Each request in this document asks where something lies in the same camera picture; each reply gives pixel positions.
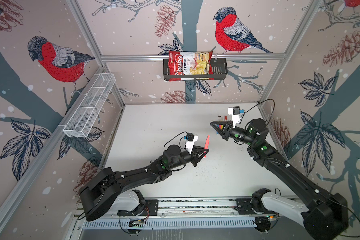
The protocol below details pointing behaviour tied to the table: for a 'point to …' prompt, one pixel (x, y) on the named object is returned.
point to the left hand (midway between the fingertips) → (208, 152)
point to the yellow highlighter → (222, 127)
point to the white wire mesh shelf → (89, 105)
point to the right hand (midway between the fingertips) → (208, 127)
